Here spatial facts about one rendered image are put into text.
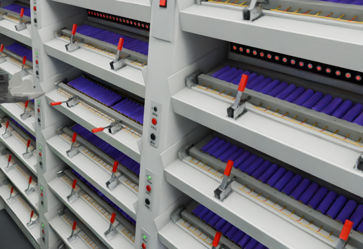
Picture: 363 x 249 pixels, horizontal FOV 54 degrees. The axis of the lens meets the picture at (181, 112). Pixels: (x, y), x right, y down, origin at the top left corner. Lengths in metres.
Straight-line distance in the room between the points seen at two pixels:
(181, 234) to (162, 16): 0.58
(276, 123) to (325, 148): 0.11
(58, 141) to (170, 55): 0.80
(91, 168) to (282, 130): 0.79
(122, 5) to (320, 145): 0.61
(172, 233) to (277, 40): 0.61
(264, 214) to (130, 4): 0.60
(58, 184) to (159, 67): 0.89
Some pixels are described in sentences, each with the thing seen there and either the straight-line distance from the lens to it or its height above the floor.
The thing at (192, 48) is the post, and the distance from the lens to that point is 0.87.
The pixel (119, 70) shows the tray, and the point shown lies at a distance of 1.04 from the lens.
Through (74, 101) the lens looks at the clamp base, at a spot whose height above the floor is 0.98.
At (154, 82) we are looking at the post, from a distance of 0.89.
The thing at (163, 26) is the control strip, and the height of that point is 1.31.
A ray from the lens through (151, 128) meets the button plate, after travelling 0.93.
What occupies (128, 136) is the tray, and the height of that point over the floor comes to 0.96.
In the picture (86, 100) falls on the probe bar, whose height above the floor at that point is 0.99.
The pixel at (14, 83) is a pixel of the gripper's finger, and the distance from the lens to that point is 1.12.
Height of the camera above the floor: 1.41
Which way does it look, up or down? 20 degrees down
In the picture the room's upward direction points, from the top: 6 degrees clockwise
